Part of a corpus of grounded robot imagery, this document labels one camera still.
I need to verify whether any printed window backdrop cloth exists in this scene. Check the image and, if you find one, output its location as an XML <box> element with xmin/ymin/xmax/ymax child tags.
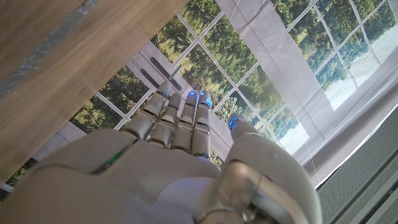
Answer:
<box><xmin>0</xmin><ymin>0</ymin><xmax>398</xmax><ymax>200</ymax></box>

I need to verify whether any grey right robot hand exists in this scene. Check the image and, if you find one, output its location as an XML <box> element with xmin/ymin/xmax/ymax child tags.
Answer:
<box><xmin>0</xmin><ymin>81</ymin><xmax>323</xmax><ymax>224</ymax></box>

